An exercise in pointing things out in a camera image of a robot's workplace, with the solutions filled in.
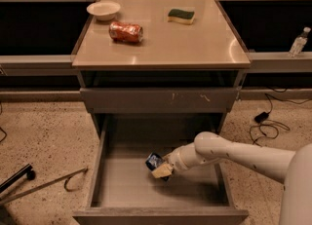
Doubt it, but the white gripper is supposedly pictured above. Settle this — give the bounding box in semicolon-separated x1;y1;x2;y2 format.
151;148;188;178

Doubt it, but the blue pepsi can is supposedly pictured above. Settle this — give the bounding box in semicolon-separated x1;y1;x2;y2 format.
145;153;169;181

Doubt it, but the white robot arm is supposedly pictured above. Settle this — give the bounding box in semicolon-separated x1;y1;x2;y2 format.
145;131;312;225

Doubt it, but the open grey middle drawer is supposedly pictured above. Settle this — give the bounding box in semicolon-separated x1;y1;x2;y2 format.
74;114;249;225

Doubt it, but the grey drawer cabinet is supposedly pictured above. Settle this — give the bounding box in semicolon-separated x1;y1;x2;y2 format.
73;0;251;131

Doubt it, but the closed grey top drawer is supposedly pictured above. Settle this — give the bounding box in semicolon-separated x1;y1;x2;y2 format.
80;88;238;113

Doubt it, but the orange soda can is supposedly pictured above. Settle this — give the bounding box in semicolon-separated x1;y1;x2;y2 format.
108;21;143;43

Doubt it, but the grey metal rod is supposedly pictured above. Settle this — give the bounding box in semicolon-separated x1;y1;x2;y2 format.
0;168;88;206

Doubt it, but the black bar on floor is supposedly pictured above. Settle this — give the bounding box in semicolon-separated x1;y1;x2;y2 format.
0;164;36;193

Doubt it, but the green yellow sponge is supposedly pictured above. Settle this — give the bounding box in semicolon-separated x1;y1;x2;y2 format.
168;9;195;25

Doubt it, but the white bowl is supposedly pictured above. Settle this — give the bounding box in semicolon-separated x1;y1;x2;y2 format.
87;1;121;21

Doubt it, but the clear plastic bottle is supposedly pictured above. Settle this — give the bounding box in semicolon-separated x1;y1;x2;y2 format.
289;27;311;57

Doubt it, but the black power adapter cable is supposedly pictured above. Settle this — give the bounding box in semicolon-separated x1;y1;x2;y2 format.
249;87;312;147

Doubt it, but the black cable left edge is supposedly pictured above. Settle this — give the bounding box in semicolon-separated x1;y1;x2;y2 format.
0;100;9;144

